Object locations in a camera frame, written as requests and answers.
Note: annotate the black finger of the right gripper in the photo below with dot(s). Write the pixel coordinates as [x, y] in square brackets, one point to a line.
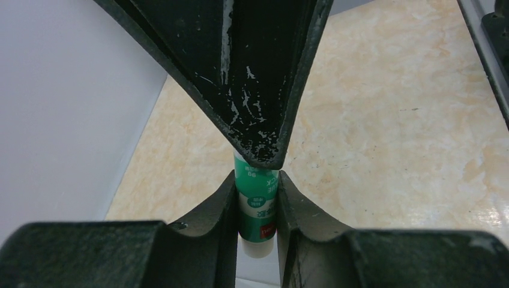
[244, 63]

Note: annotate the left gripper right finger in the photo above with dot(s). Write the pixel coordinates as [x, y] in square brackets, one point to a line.
[317, 250]

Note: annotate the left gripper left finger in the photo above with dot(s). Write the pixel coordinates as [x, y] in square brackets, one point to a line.
[197, 250]

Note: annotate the white glue stick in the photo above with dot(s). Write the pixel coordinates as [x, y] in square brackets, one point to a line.
[257, 190]

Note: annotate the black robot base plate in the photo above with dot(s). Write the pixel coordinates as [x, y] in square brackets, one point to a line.
[487, 23]

